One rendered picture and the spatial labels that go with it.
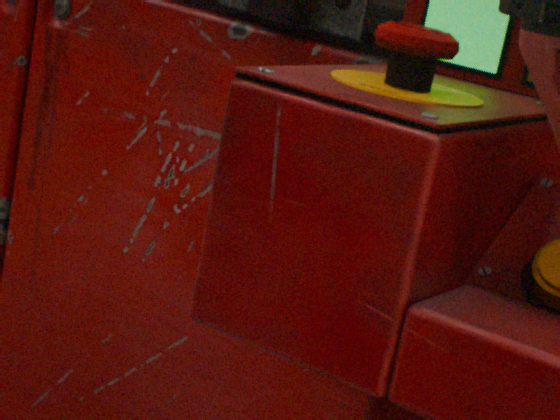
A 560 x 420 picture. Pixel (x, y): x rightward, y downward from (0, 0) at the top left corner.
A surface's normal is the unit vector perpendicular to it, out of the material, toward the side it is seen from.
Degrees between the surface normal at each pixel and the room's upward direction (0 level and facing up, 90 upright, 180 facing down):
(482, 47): 90
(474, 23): 90
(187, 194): 90
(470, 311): 0
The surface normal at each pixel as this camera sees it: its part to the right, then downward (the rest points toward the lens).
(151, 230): -0.60, 0.09
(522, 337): 0.18, -0.95
